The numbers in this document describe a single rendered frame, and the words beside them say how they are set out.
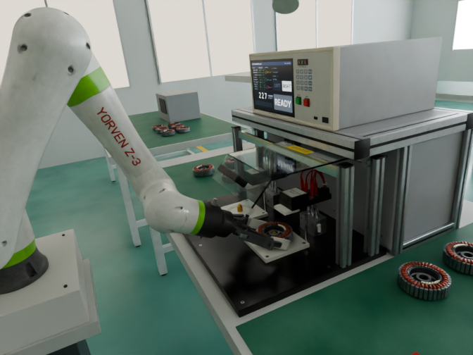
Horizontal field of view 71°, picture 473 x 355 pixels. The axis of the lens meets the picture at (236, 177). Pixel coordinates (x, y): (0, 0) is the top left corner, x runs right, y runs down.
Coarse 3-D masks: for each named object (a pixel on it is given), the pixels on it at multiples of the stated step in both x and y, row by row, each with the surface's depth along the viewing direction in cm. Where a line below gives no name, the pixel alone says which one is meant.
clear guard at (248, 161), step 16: (272, 144) 98; (288, 144) 96; (304, 144) 95; (224, 160) 93; (240, 160) 87; (256, 160) 85; (272, 160) 84; (288, 160) 83; (304, 160) 82; (320, 160) 81; (336, 160) 80; (224, 176) 88; (256, 176) 77; (272, 176) 73; (240, 192) 79; (256, 192) 74
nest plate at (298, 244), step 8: (296, 240) 100; (304, 240) 100; (256, 248) 98; (264, 248) 98; (288, 248) 97; (296, 248) 97; (304, 248) 98; (264, 256) 94; (272, 256) 94; (280, 256) 95
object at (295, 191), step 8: (280, 192) 101; (288, 192) 100; (296, 192) 99; (304, 192) 99; (320, 192) 103; (280, 200) 102; (288, 200) 98; (296, 200) 97; (304, 200) 98; (312, 200) 99; (320, 200) 101; (280, 208) 99; (288, 208) 99; (296, 208) 98; (312, 208) 105
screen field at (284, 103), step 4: (276, 96) 106; (280, 96) 104; (284, 96) 102; (288, 96) 100; (276, 100) 107; (280, 100) 104; (284, 100) 102; (288, 100) 101; (276, 104) 107; (280, 104) 105; (284, 104) 103; (288, 104) 101; (276, 108) 108; (280, 108) 106; (284, 108) 103; (288, 108) 102; (292, 112) 100
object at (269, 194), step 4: (268, 188) 129; (268, 192) 126; (272, 192) 125; (268, 196) 126; (272, 196) 123; (276, 196) 123; (268, 200) 126; (272, 200) 123; (276, 200) 124; (268, 204) 127; (272, 204) 124; (276, 204) 124
